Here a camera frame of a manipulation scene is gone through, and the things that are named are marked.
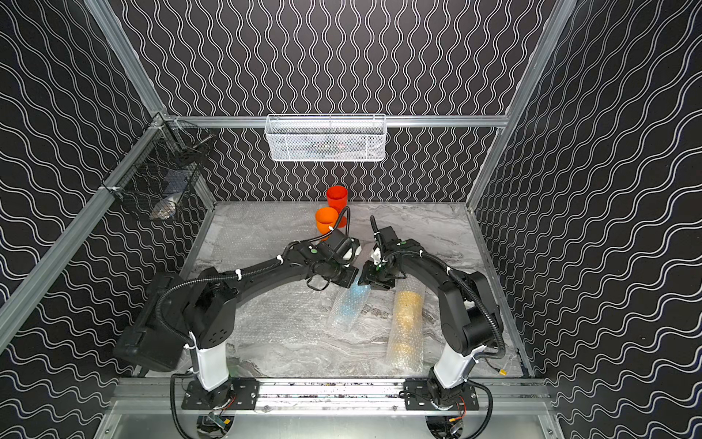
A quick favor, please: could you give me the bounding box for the blue glass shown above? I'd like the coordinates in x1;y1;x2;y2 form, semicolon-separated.
328;284;370;331

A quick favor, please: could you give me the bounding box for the orange glass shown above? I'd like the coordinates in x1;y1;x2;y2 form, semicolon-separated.
314;207;339;235

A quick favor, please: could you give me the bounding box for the red wine glass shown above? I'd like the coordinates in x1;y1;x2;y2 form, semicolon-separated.
325;186;348;213

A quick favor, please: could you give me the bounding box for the yellow glass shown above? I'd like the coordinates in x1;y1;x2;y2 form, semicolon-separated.
386;275;426;374

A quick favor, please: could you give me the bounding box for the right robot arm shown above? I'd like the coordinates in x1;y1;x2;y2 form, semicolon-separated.
358;217;506;410

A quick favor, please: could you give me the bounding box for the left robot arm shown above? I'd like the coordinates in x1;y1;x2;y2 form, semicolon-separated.
154;225;361;409

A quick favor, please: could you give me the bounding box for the black plastic case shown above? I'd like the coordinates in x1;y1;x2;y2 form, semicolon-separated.
113;273;184;372

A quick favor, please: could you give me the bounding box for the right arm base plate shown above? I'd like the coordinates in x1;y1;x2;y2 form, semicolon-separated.
399;379;479;412

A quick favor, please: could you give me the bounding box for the white wire basket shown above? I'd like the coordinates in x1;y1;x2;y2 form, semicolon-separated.
264;113;388;162

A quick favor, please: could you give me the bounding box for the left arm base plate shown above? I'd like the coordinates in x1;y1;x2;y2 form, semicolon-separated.
181;378;261;411

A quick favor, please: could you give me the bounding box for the black wire basket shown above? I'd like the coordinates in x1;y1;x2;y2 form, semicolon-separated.
106;115;216;221

